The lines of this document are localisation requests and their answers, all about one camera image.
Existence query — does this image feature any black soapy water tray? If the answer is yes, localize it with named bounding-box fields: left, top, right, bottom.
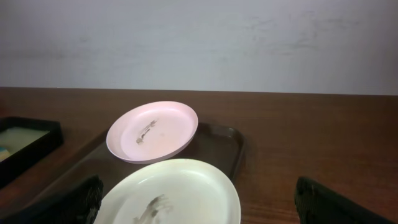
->
left=1, top=116, right=63, bottom=188

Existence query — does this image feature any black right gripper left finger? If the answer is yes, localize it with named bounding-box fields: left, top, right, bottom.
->
left=1, top=175, right=103, bottom=224

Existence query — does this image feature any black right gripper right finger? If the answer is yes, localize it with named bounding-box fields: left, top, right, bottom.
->
left=294, top=177, right=393, bottom=224

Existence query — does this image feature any green yellow sponge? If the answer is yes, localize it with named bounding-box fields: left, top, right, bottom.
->
left=0, top=147, right=11, bottom=162

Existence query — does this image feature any cream white plate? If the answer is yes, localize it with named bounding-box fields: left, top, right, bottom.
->
left=95, top=159, right=241, bottom=224

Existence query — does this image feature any dark brown serving tray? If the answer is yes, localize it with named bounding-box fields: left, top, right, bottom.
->
left=18, top=123, right=247, bottom=210

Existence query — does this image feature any pink dirty plate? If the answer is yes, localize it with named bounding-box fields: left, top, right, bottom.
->
left=106, top=101, right=198, bottom=164

